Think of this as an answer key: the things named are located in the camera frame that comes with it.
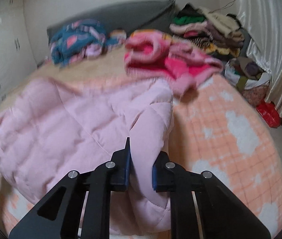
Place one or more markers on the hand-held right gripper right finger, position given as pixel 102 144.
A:
pixel 155 179

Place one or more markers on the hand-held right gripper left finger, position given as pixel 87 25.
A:
pixel 127 169

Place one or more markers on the light pink quilted jacket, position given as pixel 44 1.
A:
pixel 56 129

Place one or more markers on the white bag of clothes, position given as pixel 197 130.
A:
pixel 250 69

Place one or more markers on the pile of folded clothes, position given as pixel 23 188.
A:
pixel 205 29

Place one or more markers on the orange white checked blanket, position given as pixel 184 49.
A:
pixel 218 142

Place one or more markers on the white wardrobe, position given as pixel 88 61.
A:
pixel 1 54

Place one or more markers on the hot pink fleece garment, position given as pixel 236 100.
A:
pixel 155 54

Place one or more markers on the blue floral garment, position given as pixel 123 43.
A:
pixel 68 42

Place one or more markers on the red plastic bag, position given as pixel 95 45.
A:
pixel 268 113

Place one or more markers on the pink floral bag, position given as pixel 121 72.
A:
pixel 255 94

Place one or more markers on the grey headboard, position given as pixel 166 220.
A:
pixel 131 17

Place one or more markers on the white satin curtain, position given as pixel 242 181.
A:
pixel 275 42

